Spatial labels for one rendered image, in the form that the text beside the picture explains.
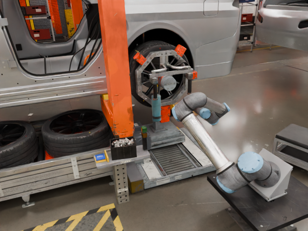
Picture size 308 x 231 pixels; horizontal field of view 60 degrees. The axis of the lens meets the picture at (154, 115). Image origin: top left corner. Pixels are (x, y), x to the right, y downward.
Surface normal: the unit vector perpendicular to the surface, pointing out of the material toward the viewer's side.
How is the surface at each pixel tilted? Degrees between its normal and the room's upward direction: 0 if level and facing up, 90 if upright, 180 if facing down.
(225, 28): 90
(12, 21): 92
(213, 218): 0
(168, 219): 0
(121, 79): 90
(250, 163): 44
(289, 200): 0
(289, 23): 86
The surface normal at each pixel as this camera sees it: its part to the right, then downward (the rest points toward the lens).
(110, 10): 0.34, 0.39
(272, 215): -0.03, -0.91
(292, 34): -0.87, 0.26
